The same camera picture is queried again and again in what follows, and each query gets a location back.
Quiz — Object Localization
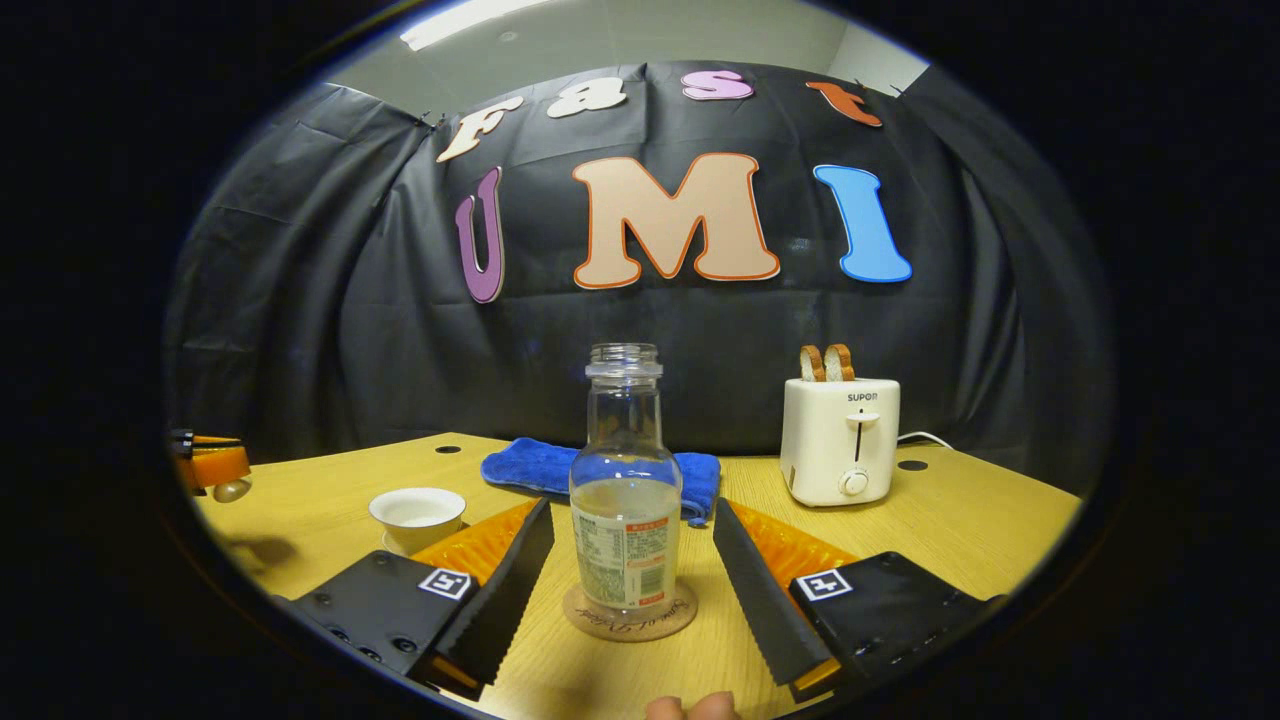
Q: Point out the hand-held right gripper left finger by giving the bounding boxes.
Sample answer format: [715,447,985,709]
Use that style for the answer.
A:
[285,497,556,701]

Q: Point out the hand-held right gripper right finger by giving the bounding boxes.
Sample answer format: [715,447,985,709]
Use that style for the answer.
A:
[712,497,1006,704]

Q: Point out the round cork coaster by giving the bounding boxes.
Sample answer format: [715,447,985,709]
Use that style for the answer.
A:
[562,580,699,643]

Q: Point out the beige ceramic teacup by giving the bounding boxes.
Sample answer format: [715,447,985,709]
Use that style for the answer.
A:
[368,487,468,554]

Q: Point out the clear labelled water bottle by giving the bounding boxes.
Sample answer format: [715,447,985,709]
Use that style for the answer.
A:
[569,343,684,613]

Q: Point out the blue towel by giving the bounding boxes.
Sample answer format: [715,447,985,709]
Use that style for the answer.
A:
[480,437,723,528]

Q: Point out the white toaster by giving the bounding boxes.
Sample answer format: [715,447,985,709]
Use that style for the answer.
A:
[779,377,901,508]

